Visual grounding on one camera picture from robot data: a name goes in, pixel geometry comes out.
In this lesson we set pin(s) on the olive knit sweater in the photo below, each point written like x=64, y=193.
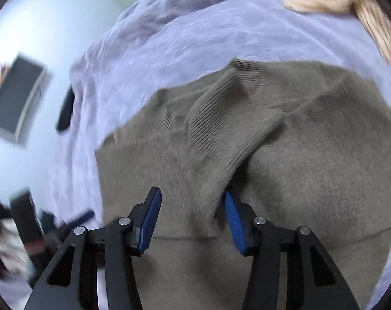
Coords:
x=295, y=151

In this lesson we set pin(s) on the beige striped garment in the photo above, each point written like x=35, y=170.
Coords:
x=379, y=29

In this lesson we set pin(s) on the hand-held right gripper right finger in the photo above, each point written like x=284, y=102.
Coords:
x=232, y=222

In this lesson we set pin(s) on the lavender fluffy blanket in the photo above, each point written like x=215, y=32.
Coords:
x=182, y=55

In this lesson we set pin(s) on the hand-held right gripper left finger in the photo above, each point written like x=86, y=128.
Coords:
x=150, y=219

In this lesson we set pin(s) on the black flat object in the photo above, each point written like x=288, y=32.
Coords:
x=65, y=109

